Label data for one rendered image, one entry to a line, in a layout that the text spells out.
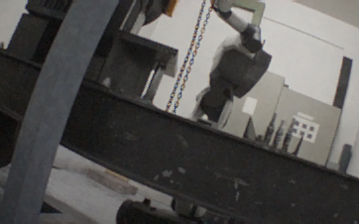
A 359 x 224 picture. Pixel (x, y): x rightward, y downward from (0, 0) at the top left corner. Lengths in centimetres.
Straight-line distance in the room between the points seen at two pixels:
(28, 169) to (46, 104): 25
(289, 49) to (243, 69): 261
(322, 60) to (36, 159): 405
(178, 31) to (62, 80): 383
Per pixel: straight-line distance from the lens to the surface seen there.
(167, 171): 141
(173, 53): 157
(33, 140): 142
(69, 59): 141
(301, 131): 448
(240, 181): 137
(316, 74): 488
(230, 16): 224
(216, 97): 229
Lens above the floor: 53
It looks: 7 degrees up
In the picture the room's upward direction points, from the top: 21 degrees clockwise
